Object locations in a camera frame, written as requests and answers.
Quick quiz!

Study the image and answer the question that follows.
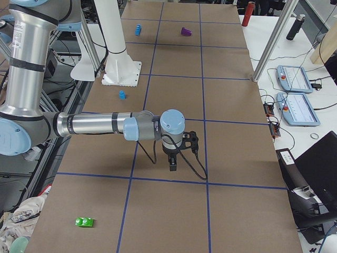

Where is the green double block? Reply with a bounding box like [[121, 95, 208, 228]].
[[75, 217, 94, 228]]

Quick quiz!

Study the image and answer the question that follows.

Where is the white central pedestal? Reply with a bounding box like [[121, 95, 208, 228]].
[[71, 1, 142, 86]]

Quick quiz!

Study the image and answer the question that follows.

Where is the red cylinder bottle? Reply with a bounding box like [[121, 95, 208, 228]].
[[241, 1, 255, 27]]

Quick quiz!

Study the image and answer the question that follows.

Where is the purple trapezoid block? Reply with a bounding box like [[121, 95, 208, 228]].
[[181, 27, 192, 36]]

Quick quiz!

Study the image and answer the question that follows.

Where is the far teach pendant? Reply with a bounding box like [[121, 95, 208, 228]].
[[276, 65, 313, 94]]

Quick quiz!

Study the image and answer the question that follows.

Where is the near teach pendant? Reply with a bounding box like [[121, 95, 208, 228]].
[[276, 92, 321, 127]]

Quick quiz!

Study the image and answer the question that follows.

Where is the aluminium frame post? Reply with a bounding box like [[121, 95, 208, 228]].
[[252, 0, 299, 83]]

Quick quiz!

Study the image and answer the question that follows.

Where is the teach pendant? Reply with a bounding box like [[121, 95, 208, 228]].
[[276, 65, 313, 94], [276, 92, 321, 127]]

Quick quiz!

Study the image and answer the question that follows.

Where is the black cylinder bottle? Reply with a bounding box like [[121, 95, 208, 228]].
[[286, 14, 305, 41]]

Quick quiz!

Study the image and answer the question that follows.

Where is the black laptop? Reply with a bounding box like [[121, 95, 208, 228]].
[[276, 131, 336, 244]]

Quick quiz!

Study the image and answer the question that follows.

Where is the small blue block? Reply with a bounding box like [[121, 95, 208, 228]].
[[118, 90, 126, 100]]

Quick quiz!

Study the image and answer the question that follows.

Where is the long blue block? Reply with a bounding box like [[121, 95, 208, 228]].
[[135, 24, 142, 36]]

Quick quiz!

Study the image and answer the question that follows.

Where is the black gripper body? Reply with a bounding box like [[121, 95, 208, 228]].
[[161, 131, 199, 157]]

